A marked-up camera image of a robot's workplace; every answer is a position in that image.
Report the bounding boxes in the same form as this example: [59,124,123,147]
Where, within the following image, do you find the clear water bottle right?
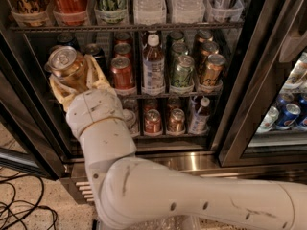
[168,0,205,24]

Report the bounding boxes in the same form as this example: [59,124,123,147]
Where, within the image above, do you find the green can shelf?
[96,0,128,24]
[171,55,195,93]

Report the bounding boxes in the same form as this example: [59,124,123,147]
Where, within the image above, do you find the red Coca-Cola can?
[54,0,87,26]

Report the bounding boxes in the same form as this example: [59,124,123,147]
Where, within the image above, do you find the tilted bottle bottom shelf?
[188,97,210,134]

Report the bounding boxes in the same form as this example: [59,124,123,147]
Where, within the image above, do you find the gold can middle shelf front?
[198,54,226,92]

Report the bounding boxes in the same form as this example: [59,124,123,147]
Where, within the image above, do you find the gold can bottom shelf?
[167,108,185,134]

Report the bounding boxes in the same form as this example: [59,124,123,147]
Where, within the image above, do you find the gold can shelf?
[167,108,185,134]
[198,54,226,92]

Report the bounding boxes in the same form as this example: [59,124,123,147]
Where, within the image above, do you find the clear plastic bin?
[123,216,201,230]

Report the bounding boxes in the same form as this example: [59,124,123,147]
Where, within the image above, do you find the brown tea bottle white cap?
[142,34,165,96]

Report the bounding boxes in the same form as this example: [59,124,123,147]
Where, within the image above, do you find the clear water bottle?
[168,0,205,24]
[133,0,166,25]

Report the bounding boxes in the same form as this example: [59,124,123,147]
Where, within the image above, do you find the red soda can front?
[110,57,136,96]

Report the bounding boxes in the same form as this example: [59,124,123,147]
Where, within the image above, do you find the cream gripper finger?
[49,75,78,111]
[84,55,114,92]

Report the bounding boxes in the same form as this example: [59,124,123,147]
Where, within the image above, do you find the clear bottle bottom shelf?
[123,109,139,137]

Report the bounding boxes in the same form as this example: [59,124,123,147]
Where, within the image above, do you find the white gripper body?
[65,88,127,141]

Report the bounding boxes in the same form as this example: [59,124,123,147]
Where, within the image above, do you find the green can top shelf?
[96,0,128,24]

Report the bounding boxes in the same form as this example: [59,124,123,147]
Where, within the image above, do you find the clear water bottle left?
[133,0,166,25]

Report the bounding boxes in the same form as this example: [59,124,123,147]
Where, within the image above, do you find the stainless steel fridge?
[0,0,307,203]

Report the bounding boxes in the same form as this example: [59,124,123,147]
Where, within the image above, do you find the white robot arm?
[48,51,307,230]

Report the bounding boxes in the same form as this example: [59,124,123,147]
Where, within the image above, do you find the blue Pepsi can right fridge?
[275,103,301,130]

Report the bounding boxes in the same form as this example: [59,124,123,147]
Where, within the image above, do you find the red can bottom shelf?
[144,109,162,135]

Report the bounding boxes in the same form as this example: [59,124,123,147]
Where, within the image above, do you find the green can middle shelf front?
[171,55,195,93]

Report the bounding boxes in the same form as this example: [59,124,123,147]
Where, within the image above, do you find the black floor cables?
[0,167,59,230]

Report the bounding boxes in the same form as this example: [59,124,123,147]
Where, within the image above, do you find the silver can top shelf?
[204,0,243,23]

